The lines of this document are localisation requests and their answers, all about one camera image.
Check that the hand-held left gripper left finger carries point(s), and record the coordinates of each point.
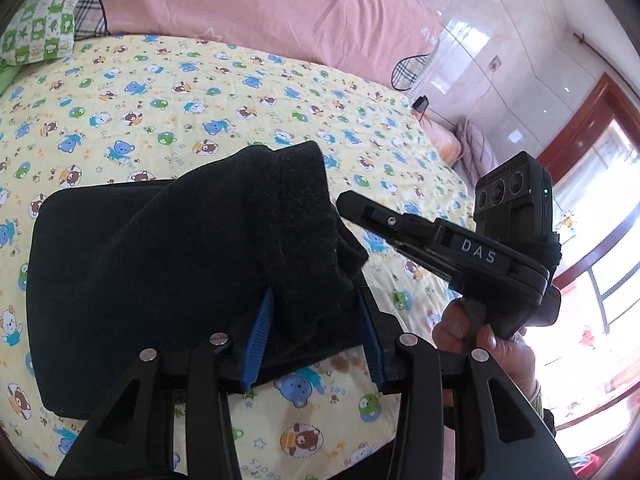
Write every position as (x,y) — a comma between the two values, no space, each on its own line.
(257,342)

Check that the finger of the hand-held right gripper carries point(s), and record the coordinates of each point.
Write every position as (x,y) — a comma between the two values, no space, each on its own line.
(387,220)
(425,257)

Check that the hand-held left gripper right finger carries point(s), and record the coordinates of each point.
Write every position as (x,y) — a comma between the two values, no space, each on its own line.
(374,357)

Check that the black pants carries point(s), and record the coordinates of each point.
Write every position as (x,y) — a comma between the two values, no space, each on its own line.
(175,270)

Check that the person's right forearm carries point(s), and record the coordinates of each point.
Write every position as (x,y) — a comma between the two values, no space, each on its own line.
(542,410)

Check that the person's right hand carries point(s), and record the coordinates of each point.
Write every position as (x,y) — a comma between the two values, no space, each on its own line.
(515,360)

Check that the pink bed sheet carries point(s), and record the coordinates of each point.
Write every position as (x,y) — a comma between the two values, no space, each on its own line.
(442,142)

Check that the pink striped pillow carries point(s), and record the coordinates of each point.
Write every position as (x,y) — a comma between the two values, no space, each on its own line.
(477,152)

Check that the black charger plug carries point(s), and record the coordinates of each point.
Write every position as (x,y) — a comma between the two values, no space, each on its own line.
(421,104)

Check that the dark curtain rod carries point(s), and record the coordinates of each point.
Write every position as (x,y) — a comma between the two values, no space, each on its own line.
(607,57)

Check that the pink heart print duvet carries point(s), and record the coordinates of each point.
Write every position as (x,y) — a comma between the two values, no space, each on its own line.
(280,15)

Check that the yellow bear print bed sheet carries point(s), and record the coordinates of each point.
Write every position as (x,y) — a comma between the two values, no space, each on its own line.
(175,105)

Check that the green blanket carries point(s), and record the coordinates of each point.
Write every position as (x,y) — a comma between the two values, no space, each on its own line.
(9,77)

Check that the green checked pillow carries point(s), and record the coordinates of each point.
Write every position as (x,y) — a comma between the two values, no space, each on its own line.
(37,25)

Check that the wooden door frame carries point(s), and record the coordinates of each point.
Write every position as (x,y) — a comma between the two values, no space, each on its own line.
(575,125)

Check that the wall socket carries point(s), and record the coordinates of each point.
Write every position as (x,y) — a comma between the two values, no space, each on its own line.
(496,62)

